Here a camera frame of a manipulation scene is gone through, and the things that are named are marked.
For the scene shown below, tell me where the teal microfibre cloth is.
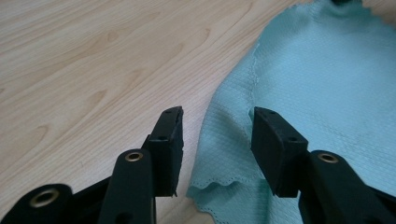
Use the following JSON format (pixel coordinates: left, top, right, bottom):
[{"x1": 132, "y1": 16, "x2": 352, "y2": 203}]
[{"x1": 186, "y1": 0, "x2": 396, "y2": 224}]

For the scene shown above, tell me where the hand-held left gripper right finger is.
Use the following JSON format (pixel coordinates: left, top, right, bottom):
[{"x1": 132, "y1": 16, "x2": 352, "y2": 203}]
[{"x1": 249, "y1": 106, "x2": 309, "y2": 199}]

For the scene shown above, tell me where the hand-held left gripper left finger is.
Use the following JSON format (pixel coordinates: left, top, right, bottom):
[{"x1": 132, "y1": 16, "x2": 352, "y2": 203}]
[{"x1": 141, "y1": 105, "x2": 185, "y2": 198}]

